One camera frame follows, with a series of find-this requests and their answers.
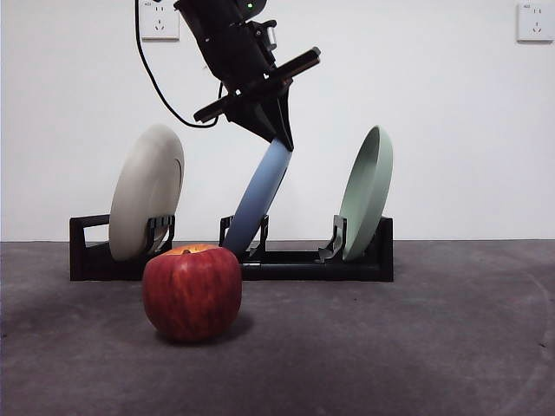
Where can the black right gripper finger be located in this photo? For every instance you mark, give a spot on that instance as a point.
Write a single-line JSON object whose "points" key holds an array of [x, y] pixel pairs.
{"points": [[282, 115], [256, 119]]}

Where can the blue plate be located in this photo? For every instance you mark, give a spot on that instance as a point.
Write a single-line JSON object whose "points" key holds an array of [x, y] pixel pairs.
{"points": [[260, 195]]}

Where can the red apple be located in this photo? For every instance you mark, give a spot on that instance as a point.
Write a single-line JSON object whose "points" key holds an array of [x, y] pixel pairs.
{"points": [[191, 294]]}

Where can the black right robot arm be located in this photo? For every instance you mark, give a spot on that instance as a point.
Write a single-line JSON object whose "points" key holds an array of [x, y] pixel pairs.
{"points": [[243, 8]]}

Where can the green plate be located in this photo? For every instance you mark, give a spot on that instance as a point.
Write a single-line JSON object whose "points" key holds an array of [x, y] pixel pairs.
{"points": [[367, 199]]}

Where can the beige plate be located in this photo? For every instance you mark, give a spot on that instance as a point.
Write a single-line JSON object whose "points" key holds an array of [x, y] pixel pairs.
{"points": [[136, 195]]}

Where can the black plate rack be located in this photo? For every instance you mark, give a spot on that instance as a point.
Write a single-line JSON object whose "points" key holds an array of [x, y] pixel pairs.
{"points": [[303, 271]]}

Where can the white wall socket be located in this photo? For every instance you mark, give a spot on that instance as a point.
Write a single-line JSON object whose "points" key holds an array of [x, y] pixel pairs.
{"points": [[536, 22], [162, 24]]}

